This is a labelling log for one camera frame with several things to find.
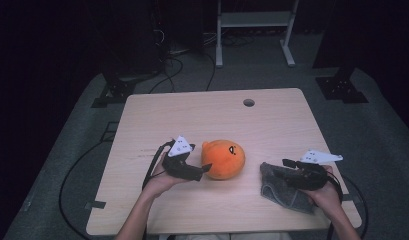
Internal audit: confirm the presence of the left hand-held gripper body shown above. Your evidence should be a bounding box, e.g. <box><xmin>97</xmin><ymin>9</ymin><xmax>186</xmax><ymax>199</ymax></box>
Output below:
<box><xmin>161</xmin><ymin>134</ymin><xmax>205</xmax><ymax>183</ymax></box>

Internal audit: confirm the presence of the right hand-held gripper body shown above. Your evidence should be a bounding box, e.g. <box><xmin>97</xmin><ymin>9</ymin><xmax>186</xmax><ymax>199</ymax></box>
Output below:
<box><xmin>284</xmin><ymin>149</ymin><xmax>344</xmax><ymax>192</ymax></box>

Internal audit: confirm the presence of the orange plush toy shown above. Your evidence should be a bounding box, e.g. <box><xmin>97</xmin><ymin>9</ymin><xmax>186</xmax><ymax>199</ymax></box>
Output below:
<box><xmin>200</xmin><ymin>139</ymin><xmax>246</xmax><ymax>181</ymax></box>

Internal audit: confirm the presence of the person's left hand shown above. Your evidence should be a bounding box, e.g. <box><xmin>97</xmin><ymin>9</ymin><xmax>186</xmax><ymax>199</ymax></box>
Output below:
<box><xmin>142</xmin><ymin>151</ymin><xmax>193</xmax><ymax>199</ymax></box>

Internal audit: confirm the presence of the person's right hand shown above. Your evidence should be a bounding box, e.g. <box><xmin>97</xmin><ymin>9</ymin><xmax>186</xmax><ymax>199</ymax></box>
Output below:
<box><xmin>303</xmin><ymin>165</ymin><xmax>343</xmax><ymax>218</ymax></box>

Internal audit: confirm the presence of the grey tape strip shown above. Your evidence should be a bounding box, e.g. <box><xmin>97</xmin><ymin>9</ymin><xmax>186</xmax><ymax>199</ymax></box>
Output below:
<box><xmin>341</xmin><ymin>193</ymin><xmax>361</xmax><ymax>203</ymax></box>
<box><xmin>84</xmin><ymin>200</ymin><xmax>107</xmax><ymax>210</ymax></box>

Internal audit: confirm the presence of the black stand base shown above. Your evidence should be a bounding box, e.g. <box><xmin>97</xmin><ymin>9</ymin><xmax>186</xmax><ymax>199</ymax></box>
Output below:
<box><xmin>91</xmin><ymin>71</ymin><xmax>160</xmax><ymax>108</ymax></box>
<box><xmin>315</xmin><ymin>66</ymin><xmax>370</xmax><ymax>104</ymax></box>

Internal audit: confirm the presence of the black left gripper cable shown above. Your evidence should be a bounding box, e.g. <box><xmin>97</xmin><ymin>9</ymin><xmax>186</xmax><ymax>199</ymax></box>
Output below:
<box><xmin>141</xmin><ymin>139</ymin><xmax>176</xmax><ymax>191</ymax></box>

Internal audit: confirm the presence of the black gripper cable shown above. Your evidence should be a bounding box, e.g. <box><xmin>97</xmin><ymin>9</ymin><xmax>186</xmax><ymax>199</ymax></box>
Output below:
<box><xmin>141</xmin><ymin>139</ymin><xmax>176</xmax><ymax>191</ymax></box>
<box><xmin>326</xmin><ymin>174</ymin><xmax>344</xmax><ymax>204</ymax></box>

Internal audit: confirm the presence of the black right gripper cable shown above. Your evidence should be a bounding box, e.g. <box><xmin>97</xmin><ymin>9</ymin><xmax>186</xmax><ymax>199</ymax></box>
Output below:
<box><xmin>326</xmin><ymin>174</ymin><xmax>344</xmax><ymax>204</ymax></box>

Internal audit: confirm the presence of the black floor cable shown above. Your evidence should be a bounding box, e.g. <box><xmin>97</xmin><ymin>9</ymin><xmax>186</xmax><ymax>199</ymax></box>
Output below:
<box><xmin>205</xmin><ymin>51</ymin><xmax>217</xmax><ymax>92</ymax></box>
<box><xmin>148</xmin><ymin>56</ymin><xmax>185</xmax><ymax>94</ymax></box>
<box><xmin>343</xmin><ymin>176</ymin><xmax>370</xmax><ymax>240</ymax></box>
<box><xmin>58</xmin><ymin>139</ymin><xmax>108</xmax><ymax>240</ymax></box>

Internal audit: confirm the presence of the black cable tangle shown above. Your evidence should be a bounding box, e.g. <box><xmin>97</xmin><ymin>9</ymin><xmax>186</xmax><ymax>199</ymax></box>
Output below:
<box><xmin>221</xmin><ymin>33</ymin><xmax>256</xmax><ymax>48</ymax></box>

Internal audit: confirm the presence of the white metal desk frame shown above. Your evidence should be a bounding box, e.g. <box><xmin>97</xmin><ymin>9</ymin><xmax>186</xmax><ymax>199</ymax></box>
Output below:
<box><xmin>215</xmin><ymin>0</ymin><xmax>300</xmax><ymax>69</ymax></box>

